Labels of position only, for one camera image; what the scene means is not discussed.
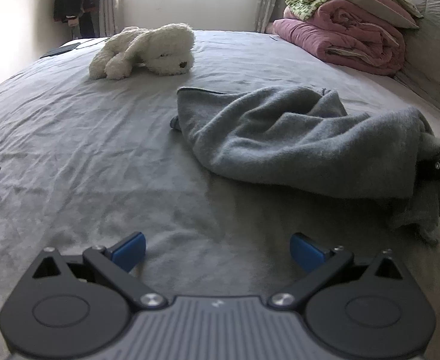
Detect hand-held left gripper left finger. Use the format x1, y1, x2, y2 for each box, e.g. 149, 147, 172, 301
32, 232, 169, 311

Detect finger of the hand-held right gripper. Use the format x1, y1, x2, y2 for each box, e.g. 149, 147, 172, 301
417, 149, 440, 187

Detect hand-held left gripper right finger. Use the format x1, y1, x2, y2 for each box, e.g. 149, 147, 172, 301
268, 232, 404, 311

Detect grey knit sweater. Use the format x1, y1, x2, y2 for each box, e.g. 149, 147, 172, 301
169, 85, 440, 246

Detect dark hanging clothes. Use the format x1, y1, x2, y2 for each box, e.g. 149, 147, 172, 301
53, 0, 101, 38

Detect grey quilted headboard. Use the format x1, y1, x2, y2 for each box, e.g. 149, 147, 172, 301
392, 0, 440, 121

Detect pink folded quilt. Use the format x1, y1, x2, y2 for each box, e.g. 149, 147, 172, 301
272, 0, 408, 77

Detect white plush dog toy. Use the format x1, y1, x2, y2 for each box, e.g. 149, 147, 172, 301
89, 22, 196, 81

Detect dark tablet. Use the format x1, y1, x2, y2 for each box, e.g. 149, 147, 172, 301
40, 42, 79, 59

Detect grey curtain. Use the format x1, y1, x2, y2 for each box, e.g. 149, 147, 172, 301
255, 0, 292, 34
93, 0, 125, 38

